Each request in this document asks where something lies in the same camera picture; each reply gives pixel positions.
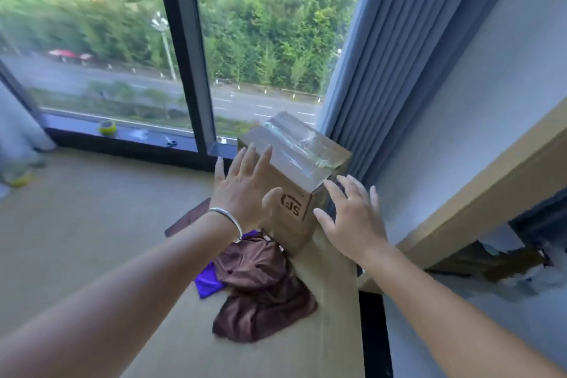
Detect person's left hand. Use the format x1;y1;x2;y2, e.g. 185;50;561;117
208;142;284;243

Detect person's right hand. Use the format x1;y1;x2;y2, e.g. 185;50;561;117
313;174;390;263

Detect purple towel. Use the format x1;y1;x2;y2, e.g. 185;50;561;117
194;230;262;299

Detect person's right forearm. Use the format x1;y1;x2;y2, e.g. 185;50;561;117
354;242;567;378

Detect brown cardboard box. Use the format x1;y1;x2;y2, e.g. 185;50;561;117
237;110;353;257

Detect dark framed window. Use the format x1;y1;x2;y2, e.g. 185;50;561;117
0;0;373;172

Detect white sheer curtain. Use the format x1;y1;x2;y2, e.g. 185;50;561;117
0;80;56;152
317;0;386;135

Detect blue grey curtain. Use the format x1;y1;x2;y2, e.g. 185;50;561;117
330;0;532;188

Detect clear bag of yellow items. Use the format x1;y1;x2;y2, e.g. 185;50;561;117
0;160;34;190

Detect silver bracelet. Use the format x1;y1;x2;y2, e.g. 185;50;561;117
207;207;243;243

